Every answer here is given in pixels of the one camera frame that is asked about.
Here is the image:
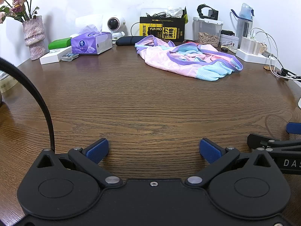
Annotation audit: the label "white charger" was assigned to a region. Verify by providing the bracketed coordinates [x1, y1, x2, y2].
[240, 36, 255, 53]

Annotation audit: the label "pastel pink purple blue garment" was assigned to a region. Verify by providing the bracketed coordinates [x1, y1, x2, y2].
[135, 35, 244, 82]

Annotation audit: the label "white power strip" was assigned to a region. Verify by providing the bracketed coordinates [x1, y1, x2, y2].
[236, 48, 278, 64]

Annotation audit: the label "white tissue sheet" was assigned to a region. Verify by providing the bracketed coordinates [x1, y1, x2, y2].
[75, 14, 103, 35]

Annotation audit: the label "blue wipes packet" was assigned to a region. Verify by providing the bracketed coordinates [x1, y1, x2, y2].
[61, 52, 80, 62]

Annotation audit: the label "green box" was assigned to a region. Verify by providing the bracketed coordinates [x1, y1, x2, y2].
[48, 38, 72, 50]

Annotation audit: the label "black wristwatch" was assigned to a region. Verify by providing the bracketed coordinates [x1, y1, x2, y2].
[197, 4, 219, 20]

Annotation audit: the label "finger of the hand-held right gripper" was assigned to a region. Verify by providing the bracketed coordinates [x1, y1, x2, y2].
[285, 122, 301, 135]
[247, 133, 301, 154]

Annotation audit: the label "pink stone vase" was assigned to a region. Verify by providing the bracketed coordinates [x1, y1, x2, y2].
[22, 15, 47, 61]

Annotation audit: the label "white round camera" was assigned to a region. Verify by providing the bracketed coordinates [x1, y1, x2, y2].
[107, 16, 126, 44]

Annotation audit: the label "purple tissue box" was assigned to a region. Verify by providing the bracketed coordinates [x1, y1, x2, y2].
[71, 31, 113, 55]

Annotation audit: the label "white flat box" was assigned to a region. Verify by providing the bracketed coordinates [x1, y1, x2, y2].
[39, 46, 73, 65]

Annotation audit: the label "thick black cable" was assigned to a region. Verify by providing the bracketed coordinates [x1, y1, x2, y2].
[0, 57, 55, 152]

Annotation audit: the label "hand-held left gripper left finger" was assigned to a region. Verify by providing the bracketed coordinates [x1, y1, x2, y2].
[35, 138, 124, 190]

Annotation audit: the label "blue water bottle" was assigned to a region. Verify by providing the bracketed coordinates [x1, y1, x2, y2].
[230, 3, 255, 49]

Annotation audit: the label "white round tin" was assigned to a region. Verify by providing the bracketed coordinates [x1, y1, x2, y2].
[219, 33, 240, 49]

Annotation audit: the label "black cable clip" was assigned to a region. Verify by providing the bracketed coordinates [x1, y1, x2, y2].
[275, 68, 301, 80]

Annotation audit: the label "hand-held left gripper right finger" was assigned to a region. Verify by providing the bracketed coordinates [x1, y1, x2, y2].
[185, 138, 281, 190]

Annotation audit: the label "white plastic bag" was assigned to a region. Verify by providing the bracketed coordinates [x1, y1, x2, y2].
[165, 7, 184, 18]

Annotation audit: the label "white cables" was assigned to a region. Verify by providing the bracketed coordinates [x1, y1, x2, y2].
[249, 28, 283, 77]

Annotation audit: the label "beige charger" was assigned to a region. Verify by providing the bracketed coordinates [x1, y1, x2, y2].
[253, 41, 268, 54]

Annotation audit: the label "black yellow cardboard box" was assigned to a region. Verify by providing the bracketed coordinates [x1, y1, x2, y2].
[139, 16, 185, 43]

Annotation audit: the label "thin black camera cable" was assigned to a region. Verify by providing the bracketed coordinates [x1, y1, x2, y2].
[130, 22, 141, 37]

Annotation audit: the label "clear container with nuts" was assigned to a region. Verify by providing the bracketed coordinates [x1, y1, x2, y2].
[193, 16, 224, 46]

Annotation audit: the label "dark blue pouch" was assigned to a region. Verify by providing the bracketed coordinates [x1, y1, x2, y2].
[115, 36, 151, 46]

